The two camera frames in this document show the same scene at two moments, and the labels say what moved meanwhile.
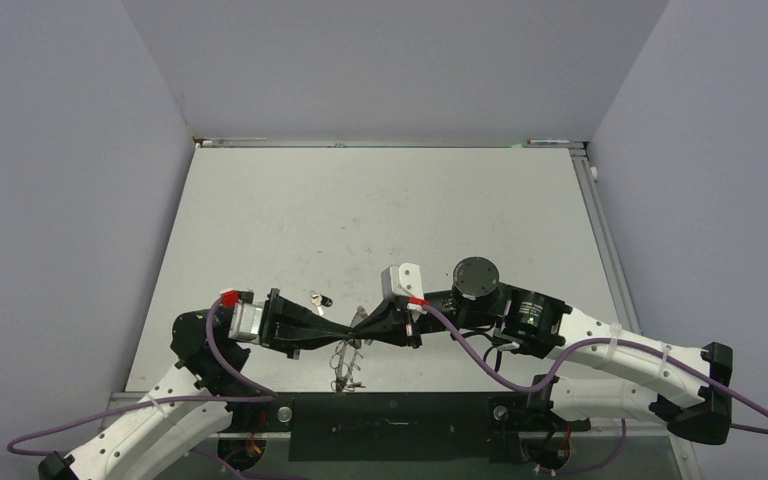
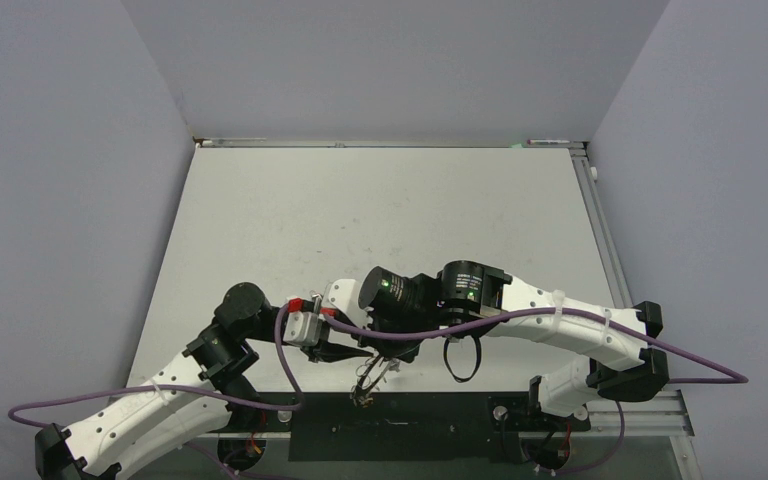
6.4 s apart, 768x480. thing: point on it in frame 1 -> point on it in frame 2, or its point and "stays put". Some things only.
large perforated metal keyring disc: x=344 y=358 -> x=366 y=374
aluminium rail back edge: x=289 y=143 stays put
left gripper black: x=288 y=326 -> x=328 y=349
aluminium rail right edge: x=605 y=231 stays put
